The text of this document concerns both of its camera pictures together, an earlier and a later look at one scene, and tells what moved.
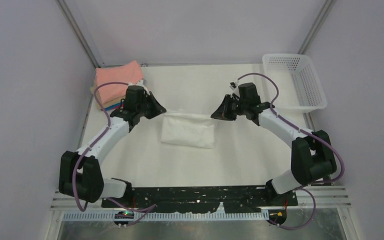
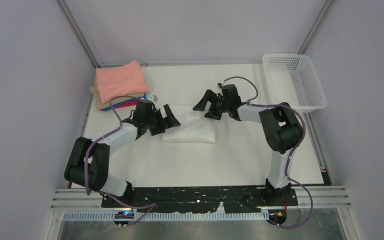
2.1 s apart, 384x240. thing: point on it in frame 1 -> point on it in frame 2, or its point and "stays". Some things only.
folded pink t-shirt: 128,73 stays
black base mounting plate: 229,198 stays
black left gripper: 157,109 -> 167,122
